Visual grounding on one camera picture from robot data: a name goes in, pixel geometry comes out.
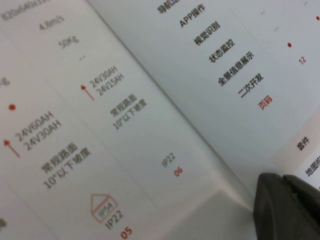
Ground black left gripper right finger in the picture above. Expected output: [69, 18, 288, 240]
[283, 174, 320, 240]

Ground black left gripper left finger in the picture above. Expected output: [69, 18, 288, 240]
[252, 172, 301, 240]

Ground white printed booklet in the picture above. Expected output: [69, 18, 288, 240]
[0, 0, 320, 240]

